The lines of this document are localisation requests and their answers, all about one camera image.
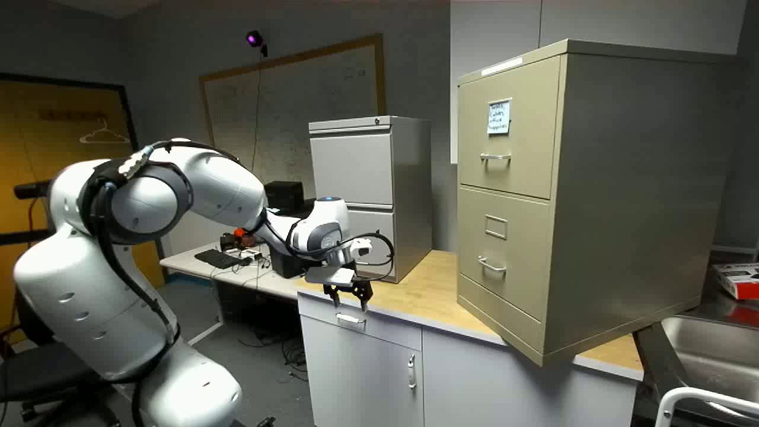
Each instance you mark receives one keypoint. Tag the labelled beige cabinet drawer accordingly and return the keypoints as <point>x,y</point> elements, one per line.
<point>522,157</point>

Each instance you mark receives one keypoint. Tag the paper label on drawer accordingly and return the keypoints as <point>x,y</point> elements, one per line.
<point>499,116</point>

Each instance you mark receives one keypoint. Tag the white base cabinet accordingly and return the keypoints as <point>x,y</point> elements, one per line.
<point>363,370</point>

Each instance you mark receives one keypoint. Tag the grey two-drawer file cabinet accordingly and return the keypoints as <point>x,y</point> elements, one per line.
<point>356,168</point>

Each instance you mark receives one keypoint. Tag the beige file cabinet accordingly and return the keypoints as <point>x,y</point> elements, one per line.
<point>640,198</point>

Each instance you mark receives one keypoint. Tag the black keyboard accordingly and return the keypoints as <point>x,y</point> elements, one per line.
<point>217,256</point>

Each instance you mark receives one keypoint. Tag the unlabelled beige cabinet drawer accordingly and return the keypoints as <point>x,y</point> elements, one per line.
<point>512,262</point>

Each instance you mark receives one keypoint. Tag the red tool on desk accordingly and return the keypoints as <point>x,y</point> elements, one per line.
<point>240,236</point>

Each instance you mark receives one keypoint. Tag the wood-framed whiteboard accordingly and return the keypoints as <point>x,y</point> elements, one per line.
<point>299,110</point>

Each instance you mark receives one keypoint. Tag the steel sink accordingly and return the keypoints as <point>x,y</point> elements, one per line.
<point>711,348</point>

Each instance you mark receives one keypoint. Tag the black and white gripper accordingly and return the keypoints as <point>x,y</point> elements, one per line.
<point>345,278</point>

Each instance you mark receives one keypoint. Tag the black box on desk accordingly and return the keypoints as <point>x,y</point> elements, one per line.
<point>284,196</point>

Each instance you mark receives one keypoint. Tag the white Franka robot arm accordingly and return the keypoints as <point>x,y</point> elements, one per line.
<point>79,299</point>

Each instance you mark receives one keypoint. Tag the red and white box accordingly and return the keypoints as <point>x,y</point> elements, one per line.
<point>739,281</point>

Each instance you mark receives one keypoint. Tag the light desk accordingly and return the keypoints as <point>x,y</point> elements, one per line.
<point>185,262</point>

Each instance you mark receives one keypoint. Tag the white bent tube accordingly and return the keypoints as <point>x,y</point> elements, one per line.
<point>689,394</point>

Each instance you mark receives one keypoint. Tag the black office chair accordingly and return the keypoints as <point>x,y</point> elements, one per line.
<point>47,370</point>

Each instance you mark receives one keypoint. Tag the yellow door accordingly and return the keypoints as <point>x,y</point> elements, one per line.
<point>47,120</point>

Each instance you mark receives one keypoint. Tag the camera with purple light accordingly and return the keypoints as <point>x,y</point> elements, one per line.
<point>255,39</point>

